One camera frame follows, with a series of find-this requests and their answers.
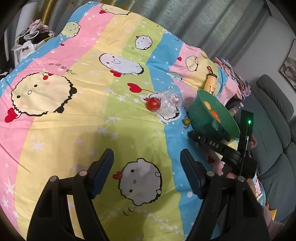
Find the pink sleeve right forearm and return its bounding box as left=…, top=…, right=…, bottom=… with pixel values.
left=261, top=205, right=284, bottom=240

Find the right hand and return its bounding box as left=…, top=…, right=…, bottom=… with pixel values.
left=226, top=173, right=256, bottom=197

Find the clear plastic bottle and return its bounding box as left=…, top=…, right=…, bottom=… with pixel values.
left=229, top=102, right=244, bottom=116

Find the orange tangerine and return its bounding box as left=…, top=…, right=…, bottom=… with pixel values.
left=210, top=110, right=220, bottom=122

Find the green plastic bowl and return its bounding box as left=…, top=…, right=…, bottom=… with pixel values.
left=188, top=89, right=240, bottom=142

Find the grey sofa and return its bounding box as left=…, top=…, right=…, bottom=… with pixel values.
left=243, top=74, right=295, bottom=223

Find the small green fruit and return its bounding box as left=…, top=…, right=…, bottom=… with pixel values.
left=182, top=118, right=191, bottom=126

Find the yellow lemon far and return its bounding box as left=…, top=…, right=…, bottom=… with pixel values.
left=203, top=101, right=211, bottom=110

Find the pile of folded clothes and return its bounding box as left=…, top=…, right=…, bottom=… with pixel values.
left=214, top=57, right=251, bottom=100

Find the beige bear bottle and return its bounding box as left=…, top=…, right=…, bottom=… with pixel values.
left=204, top=66, right=218, bottom=95

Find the colourful cartoon blanket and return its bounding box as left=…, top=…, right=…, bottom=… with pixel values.
left=1, top=1, right=240, bottom=240

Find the framed landscape painting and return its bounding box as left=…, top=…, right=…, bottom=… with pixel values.
left=280, top=39, right=296, bottom=90

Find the grey and yellow curtain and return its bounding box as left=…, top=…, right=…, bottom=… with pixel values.
left=34, top=0, right=271, bottom=68

